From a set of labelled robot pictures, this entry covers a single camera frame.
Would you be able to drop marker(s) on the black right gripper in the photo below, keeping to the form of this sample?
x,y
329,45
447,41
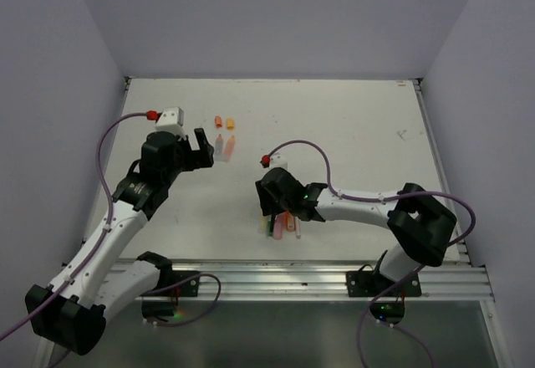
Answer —
x,y
266,201

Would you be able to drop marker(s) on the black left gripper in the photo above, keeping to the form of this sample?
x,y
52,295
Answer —
x,y
196,159

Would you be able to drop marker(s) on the white marker with peach tip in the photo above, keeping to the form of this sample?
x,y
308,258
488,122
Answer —
x,y
218,145

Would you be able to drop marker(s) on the orange highlighter marker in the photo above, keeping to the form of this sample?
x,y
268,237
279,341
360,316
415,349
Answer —
x,y
228,149

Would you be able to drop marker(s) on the peach marker cap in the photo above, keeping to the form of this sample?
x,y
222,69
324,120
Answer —
x,y
218,121

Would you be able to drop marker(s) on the yellow highlighter marker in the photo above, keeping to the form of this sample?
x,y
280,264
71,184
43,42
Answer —
x,y
264,225

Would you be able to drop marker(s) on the orange marker cap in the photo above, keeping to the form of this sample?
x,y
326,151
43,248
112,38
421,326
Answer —
x,y
230,123

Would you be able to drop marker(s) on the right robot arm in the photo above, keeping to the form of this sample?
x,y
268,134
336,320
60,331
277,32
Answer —
x,y
421,225

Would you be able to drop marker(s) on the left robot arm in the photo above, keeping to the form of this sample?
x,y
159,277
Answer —
x,y
74,309

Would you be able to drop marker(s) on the white pen with tan cap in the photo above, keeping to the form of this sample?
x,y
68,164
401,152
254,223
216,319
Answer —
x,y
297,229

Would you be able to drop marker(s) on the green clear pen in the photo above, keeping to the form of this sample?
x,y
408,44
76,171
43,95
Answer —
x,y
270,227

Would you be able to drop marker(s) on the pink highlighter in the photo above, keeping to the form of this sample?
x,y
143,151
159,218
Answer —
x,y
279,226

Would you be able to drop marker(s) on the orange clear highlighter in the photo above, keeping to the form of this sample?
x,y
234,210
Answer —
x,y
289,221

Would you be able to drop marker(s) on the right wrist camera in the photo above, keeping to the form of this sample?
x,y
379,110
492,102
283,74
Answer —
x,y
274,161

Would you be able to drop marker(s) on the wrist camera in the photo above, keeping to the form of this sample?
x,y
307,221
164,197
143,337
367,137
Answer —
x,y
171,120
274,161

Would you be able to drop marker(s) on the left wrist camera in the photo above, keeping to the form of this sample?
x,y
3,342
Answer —
x,y
171,120

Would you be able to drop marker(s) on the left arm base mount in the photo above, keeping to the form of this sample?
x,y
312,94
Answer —
x,y
163,304

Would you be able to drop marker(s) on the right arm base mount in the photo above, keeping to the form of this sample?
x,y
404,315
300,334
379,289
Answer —
x,y
366,282

